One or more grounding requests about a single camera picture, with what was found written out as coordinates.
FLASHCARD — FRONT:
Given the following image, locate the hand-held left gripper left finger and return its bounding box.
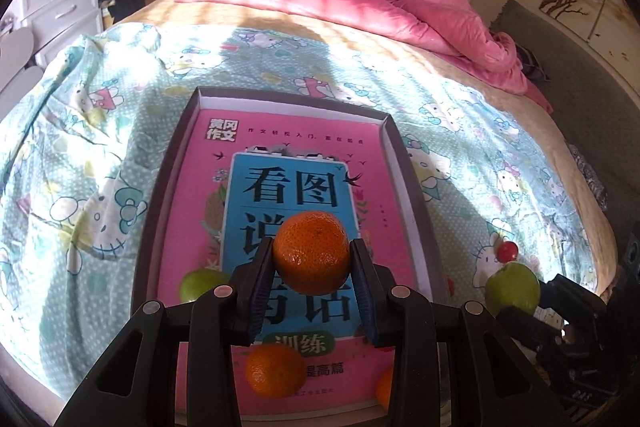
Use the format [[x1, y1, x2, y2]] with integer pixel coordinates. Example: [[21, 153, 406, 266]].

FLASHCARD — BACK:
[[55, 238, 277, 427]]

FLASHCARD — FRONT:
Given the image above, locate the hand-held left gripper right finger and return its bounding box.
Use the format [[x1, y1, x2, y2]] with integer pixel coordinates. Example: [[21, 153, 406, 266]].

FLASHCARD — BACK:
[[348, 237, 553, 427]]

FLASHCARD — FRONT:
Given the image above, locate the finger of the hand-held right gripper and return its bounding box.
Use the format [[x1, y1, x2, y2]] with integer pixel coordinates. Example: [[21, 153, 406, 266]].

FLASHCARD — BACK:
[[537, 274, 608, 324], [495, 306, 568, 360]]

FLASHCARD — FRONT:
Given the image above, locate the green apple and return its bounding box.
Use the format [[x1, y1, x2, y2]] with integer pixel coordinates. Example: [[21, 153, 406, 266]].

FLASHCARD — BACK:
[[179, 269, 233, 304], [484, 262, 542, 317]]

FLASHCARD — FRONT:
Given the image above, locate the orange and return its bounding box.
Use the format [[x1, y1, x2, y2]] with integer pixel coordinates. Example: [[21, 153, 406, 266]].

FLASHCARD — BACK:
[[244, 343, 306, 399], [375, 364, 396, 410], [272, 211, 351, 295]]

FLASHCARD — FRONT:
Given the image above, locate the pink book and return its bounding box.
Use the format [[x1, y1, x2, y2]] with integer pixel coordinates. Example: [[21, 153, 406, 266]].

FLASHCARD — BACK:
[[150, 107, 426, 418], [129, 87, 448, 427]]

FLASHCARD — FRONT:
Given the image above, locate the grey patterned cloth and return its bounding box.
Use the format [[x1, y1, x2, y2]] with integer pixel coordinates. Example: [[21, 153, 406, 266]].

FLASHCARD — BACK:
[[567, 142, 608, 212]]

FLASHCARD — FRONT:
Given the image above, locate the grey headboard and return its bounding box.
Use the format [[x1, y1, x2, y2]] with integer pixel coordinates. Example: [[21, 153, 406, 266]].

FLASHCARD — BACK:
[[490, 0, 640, 258]]

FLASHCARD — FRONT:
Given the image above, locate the cartoon cat printed blanket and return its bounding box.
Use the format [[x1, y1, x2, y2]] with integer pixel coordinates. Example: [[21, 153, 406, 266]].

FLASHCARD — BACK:
[[0, 23, 608, 358]]

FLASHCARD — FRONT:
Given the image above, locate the dark striped cloth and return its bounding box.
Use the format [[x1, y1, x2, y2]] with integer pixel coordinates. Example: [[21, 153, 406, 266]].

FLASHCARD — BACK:
[[515, 44, 553, 82]]

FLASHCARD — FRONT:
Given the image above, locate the white drawer cabinet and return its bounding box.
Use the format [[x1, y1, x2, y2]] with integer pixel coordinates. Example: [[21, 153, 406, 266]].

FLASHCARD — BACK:
[[20, 0, 108, 68]]

